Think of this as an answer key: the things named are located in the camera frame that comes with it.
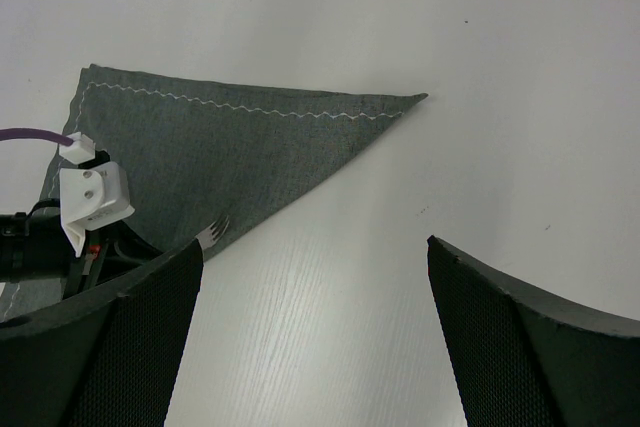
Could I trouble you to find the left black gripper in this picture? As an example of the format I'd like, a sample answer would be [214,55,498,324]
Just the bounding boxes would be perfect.
[1,199,161,307]

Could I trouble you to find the pink handled fork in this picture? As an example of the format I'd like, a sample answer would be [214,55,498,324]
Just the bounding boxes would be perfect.
[196,215,230,251]

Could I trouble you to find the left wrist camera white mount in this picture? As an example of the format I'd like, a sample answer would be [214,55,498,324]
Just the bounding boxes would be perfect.
[58,132,135,258]

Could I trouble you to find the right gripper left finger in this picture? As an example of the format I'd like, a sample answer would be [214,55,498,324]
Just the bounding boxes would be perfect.
[1,241,204,426]

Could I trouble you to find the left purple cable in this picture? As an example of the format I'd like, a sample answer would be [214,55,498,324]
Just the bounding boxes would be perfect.
[0,126,74,148]

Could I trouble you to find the grey cloth napkin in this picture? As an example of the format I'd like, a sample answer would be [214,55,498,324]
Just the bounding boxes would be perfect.
[0,63,430,323]

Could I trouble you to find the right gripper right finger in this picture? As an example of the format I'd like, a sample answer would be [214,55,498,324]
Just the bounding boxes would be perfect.
[427,236,639,426]

